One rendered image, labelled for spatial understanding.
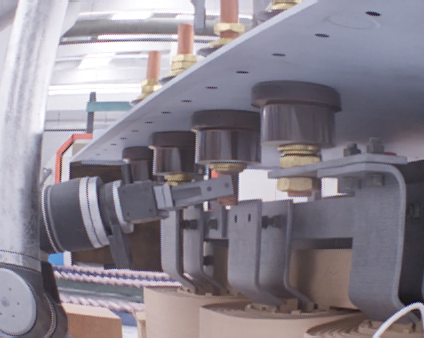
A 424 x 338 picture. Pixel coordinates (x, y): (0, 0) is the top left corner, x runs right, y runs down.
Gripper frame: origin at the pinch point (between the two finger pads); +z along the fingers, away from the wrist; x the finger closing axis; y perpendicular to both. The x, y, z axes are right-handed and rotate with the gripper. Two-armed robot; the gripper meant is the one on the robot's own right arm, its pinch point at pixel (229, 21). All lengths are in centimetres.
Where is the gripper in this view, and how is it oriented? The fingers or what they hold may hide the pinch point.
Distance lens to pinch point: 125.0
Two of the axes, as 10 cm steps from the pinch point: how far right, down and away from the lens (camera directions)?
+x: 9.7, 0.3, 2.2
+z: -0.2, 10.0, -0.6
